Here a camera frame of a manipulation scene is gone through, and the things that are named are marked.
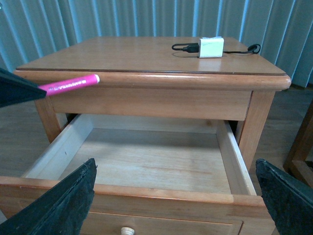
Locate white adapter box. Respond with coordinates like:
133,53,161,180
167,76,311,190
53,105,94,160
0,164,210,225
198,36,224,58

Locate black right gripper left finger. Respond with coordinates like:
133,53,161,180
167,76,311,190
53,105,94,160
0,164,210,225
0,158,97,235

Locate wooden furniture at right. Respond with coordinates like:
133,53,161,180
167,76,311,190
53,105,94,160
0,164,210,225
283,102,313,187

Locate grey pleated curtain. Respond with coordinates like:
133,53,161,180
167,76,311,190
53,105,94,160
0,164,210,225
0,0,313,87

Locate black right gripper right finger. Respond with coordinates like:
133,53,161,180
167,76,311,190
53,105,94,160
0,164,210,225
256,159,313,235

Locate pink marker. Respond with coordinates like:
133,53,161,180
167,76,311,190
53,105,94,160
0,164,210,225
38,74,100,96

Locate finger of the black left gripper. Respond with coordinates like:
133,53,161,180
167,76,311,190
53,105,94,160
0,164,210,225
0,69,46,108

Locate black usb cable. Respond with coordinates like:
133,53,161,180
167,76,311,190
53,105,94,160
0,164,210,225
172,42,261,55

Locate wooden nightstand drawer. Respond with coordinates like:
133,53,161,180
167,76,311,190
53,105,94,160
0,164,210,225
0,115,275,235

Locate wooden nightstand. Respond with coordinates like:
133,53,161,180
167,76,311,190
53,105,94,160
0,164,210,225
13,36,292,172

